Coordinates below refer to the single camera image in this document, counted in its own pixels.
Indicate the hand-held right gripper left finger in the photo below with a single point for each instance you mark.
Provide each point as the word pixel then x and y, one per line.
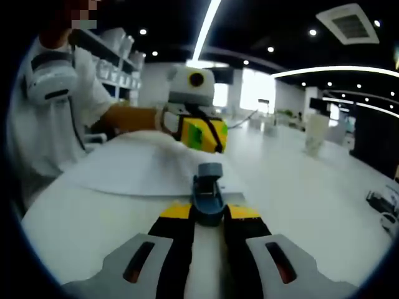
pixel 168 249

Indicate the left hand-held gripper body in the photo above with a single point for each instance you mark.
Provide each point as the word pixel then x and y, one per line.
pixel 187 93

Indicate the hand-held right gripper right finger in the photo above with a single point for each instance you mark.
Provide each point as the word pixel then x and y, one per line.
pixel 246 249

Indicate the white paper sheet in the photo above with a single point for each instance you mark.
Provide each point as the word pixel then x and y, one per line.
pixel 131 174

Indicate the black hanging monitor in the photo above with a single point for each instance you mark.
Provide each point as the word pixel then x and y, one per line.
pixel 319 102
pixel 224 76

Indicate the long curved ceiling light strip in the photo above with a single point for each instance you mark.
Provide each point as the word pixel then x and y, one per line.
pixel 204 34

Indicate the white shelf unit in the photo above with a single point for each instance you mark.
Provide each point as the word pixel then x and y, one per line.
pixel 121 67

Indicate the arched ceiling light strip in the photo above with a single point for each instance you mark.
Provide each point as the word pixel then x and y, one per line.
pixel 327 68

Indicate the round ceiling spotlights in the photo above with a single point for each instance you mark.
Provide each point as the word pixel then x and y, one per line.
pixel 312 32

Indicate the stack of blue white books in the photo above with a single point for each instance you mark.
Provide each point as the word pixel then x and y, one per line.
pixel 378 199

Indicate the person's torso white shirt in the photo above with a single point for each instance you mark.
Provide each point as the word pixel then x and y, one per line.
pixel 46 130

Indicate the person's head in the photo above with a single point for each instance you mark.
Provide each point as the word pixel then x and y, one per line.
pixel 53 39

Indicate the white game controller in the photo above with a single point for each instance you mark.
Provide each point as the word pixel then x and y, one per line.
pixel 389 221

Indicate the ceiling air conditioner vent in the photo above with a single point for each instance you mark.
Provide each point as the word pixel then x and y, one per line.
pixel 349 25

